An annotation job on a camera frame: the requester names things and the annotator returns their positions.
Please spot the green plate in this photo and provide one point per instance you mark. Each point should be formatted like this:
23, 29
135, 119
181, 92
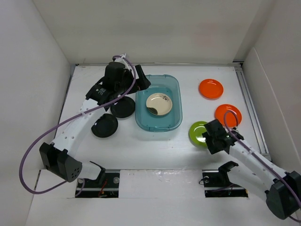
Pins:
196, 134

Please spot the orange plate near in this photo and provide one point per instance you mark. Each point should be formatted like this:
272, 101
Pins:
233, 115

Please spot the black plate near bin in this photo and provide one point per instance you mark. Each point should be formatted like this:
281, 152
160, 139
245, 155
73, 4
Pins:
124, 108

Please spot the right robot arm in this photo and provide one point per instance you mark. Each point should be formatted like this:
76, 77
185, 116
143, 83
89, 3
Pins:
278, 188

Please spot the teal transparent plastic bin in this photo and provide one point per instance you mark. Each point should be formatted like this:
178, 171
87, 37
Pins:
165, 84

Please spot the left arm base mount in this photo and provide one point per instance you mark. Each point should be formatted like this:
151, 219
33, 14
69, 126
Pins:
109, 188

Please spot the orange plate far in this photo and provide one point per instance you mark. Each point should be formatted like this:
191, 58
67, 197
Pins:
211, 88

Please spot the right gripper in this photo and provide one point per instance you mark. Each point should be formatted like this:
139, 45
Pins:
212, 148

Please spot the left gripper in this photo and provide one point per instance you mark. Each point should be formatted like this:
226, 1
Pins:
141, 83

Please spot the black plate front left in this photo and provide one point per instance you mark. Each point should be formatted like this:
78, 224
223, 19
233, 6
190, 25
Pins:
105, 126

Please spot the beige plate with black brushstroke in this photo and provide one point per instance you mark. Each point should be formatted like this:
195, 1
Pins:
159, 104

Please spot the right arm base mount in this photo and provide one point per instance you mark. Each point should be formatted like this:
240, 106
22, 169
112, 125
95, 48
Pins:
216, 185

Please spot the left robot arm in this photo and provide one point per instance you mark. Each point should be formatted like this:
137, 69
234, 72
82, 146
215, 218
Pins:
58, 157

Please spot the orange plate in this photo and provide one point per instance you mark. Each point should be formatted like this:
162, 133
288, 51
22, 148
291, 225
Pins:
211, 88
233, 115

